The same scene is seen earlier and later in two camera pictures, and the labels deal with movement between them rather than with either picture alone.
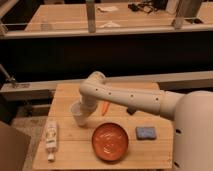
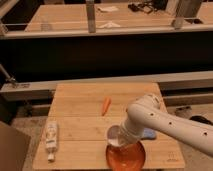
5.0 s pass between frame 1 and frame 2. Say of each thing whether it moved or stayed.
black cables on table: stayed
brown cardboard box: stayed
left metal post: stayed
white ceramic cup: moved
